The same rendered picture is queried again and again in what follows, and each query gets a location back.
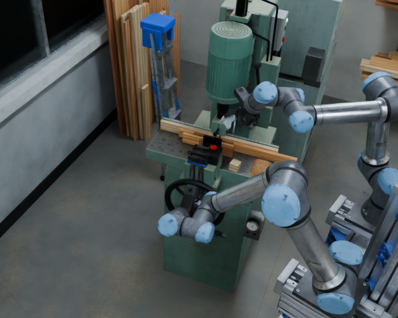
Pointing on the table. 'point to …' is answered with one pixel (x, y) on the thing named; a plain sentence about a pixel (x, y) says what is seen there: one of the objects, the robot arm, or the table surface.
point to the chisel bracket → (218, 127)
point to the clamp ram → (211, 141)
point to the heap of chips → (258, 166)
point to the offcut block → (234, 165)
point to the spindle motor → (227, 60)
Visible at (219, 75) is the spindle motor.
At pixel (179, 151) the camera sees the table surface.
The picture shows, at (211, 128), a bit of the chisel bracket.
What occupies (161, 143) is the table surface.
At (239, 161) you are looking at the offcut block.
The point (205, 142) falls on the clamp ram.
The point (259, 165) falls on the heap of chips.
